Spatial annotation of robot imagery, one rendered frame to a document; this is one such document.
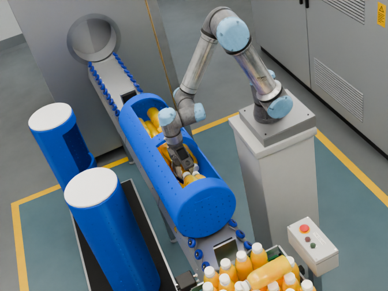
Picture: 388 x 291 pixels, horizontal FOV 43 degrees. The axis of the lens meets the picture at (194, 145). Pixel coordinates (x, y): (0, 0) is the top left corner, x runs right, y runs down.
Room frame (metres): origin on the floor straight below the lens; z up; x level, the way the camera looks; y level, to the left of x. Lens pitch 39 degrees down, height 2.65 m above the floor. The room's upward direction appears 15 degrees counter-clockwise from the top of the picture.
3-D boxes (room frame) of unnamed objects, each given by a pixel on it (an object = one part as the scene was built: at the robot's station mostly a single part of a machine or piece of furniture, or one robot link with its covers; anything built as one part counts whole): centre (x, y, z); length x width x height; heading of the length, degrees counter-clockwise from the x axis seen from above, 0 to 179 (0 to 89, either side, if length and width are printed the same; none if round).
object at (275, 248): (1.24, -0.03, 0.96); 0.40 x 0.01 x 0.03; 104
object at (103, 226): (1.89, 0.56, 0.59); 0.28 x 0.28 x 0.88
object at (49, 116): (2.65, 0.82, 1.03); 0.28 x 0.28 x 0.01
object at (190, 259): (2.33, 0.24, 0.79); 2.17 x 0.29 x 0.34; 14
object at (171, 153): (1.69, 0.08, 1.28); 0.09 x 0.08 x 0.12; 14
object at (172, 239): (2.31, 0.31, 0.31); 0.06 x 0.06 x 0.63; 14
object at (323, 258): (1.18, -0.34, 1.05); 0.20 x 0.10 x 0.10; 14
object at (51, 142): (2.65, 0.82, 0.59); 0.28 x 0.28 x 0.88
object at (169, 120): (1.68, 0.07, 1.44); 0.09 x 0.08 x 0.11; 97
